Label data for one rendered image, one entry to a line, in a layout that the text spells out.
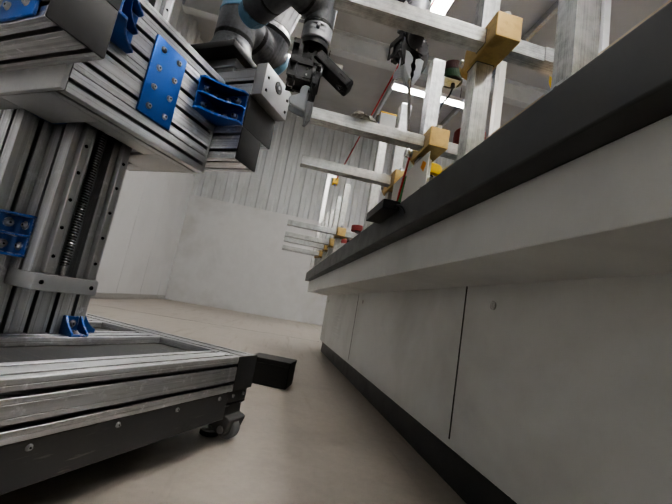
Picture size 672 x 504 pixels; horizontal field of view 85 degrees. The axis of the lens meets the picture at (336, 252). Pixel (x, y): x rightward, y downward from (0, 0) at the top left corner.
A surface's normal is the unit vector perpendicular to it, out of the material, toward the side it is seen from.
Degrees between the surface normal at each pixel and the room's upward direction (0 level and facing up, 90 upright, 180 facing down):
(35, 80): 90
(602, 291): 90
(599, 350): 90
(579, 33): 90
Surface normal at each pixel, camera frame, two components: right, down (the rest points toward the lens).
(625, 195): -0.97, -0.20
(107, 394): 0.92, 0.11
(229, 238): 0.17, -0.13
